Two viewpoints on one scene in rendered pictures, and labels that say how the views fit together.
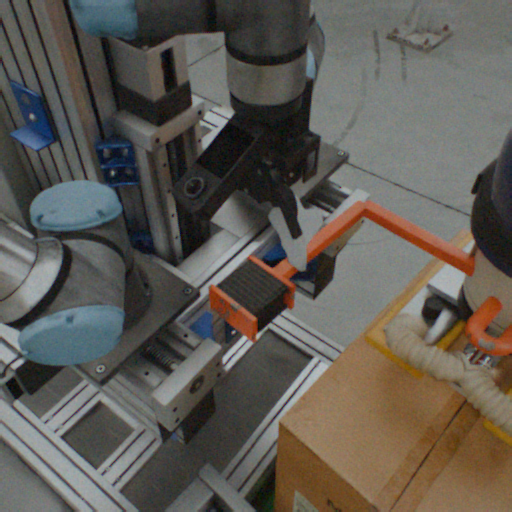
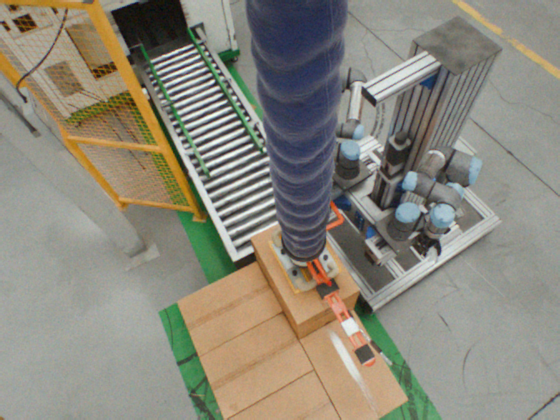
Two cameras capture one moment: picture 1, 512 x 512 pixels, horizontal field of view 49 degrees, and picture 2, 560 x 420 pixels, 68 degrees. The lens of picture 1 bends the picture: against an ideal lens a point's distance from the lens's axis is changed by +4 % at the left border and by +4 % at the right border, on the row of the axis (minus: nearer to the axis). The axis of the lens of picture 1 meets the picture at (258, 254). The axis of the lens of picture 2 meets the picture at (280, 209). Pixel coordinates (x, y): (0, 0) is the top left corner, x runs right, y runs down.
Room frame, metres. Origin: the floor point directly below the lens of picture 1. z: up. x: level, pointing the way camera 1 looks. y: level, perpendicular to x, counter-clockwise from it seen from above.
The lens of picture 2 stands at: (0.80, -1.19, 3.22)
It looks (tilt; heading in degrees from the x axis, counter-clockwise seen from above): 62 degrees down; 116
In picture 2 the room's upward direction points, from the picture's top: 8 degrees counter-clockwise
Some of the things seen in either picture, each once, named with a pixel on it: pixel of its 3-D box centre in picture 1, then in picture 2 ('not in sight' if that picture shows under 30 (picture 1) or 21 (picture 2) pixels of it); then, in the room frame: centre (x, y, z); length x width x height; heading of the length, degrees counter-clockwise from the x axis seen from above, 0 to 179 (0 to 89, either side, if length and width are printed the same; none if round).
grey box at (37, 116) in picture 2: not in sight; (42, 120); (-0.94, -0.30, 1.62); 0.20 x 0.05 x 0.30; 137
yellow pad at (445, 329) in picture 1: (454, 288); (319, 247); (0.57, -0.32, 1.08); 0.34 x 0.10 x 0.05; 136
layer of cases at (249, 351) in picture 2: not in sight; (286, 352); (0.51, -0.80, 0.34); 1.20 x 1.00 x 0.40; 137
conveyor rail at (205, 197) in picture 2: not in sight; (179, 147); (-0.85, 0.42, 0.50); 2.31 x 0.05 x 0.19; 137
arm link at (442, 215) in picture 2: not in sight; (441, 218); (1.04, -0.37, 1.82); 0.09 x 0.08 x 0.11; 78
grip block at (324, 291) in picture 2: not in sight; (327, 288); (0.69, -0.56, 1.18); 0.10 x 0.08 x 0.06; 46
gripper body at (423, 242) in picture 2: not in sight; (427, 237); (1.03, -0.38, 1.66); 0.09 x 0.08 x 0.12; 52
